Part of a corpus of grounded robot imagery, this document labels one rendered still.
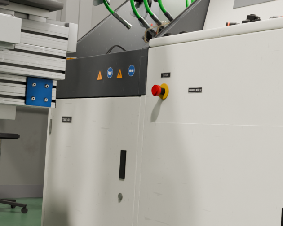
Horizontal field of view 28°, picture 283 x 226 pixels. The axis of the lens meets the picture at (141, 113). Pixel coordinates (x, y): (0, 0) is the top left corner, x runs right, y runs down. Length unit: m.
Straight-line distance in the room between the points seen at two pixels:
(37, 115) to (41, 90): 3.68
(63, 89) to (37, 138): 3.10
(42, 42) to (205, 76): 0.50
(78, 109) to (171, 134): 0.60
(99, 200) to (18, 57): 0.67
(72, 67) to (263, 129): 1.06
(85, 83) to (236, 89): 0.82
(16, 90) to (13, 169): 3.65
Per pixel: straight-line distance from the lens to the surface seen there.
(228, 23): 1.74
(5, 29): 1.54
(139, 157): 1.89
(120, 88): 2.01
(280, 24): 1.49
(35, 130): 5.44
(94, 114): 2.14
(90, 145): 2.15
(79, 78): 2.26
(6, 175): 5.33
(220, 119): 1.60
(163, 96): 1.80
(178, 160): 1.73
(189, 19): 2.03
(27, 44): 1.71
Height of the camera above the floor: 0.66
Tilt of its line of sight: 2 degrees up
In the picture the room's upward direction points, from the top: 4 degrees clockwise
